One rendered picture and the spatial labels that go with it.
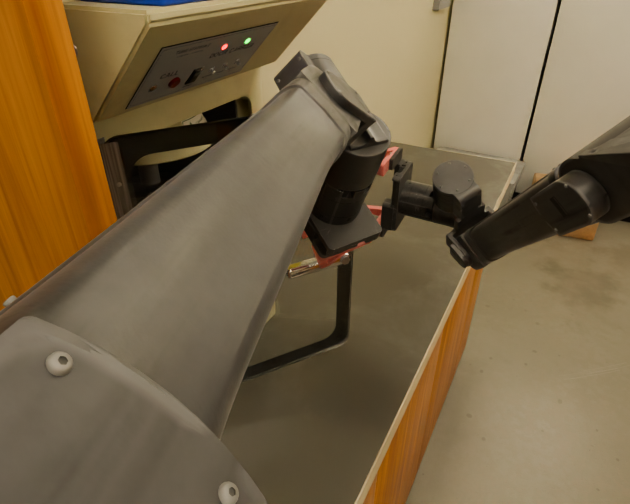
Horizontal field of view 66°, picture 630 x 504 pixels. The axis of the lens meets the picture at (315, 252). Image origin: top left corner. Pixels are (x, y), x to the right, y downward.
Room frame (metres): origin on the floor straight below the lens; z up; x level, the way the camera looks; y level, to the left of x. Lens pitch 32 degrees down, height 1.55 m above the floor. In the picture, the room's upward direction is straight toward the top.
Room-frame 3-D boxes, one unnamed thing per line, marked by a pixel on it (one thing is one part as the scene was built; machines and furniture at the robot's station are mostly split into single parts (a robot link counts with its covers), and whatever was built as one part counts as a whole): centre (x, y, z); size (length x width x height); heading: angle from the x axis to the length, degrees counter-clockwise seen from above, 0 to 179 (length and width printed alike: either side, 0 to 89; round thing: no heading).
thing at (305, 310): (0.53, 0.08, 1.19); 0.30 x 0.01 x 0.40; 117
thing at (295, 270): (0.54, 0.00, 1.20); 0.10 x 0.05 x 0.03; 117
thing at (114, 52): (0.57, 0.10, 1.46); 0.32 x 0.12 x 0.10; 152
